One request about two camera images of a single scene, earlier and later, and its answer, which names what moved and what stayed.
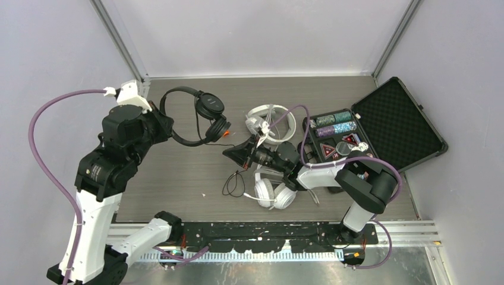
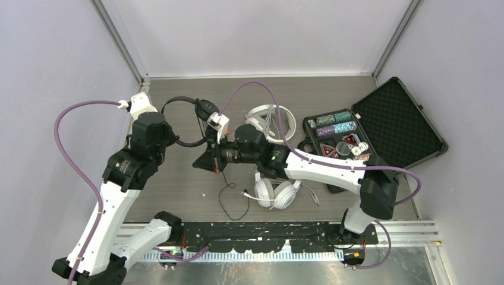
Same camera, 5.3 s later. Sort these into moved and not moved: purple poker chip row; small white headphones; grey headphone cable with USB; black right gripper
Moved: black right gripper
Not moved: purple poker chip row; grey headphone cable with USB; small white headphones
